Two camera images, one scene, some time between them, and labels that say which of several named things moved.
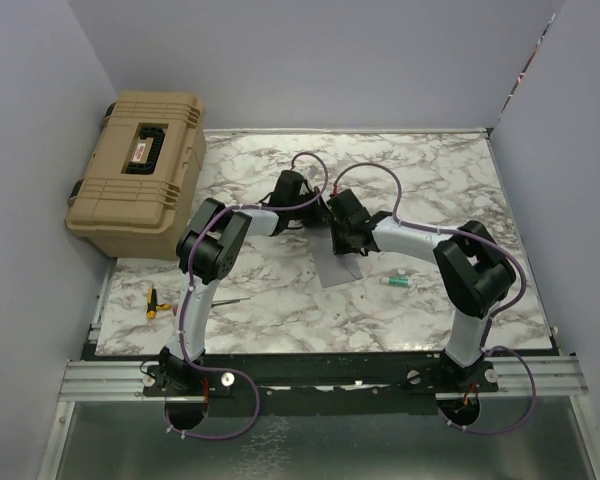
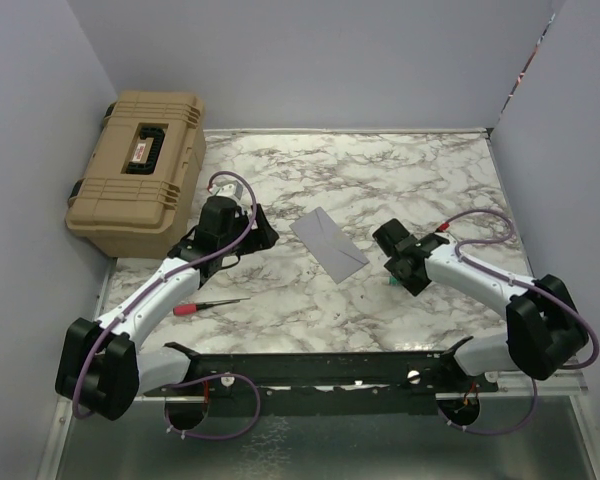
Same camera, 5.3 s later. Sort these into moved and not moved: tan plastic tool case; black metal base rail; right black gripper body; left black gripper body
Moved: right black gripper body; left black gripper body
Not moved: black metal base rail; tan plastic tool case
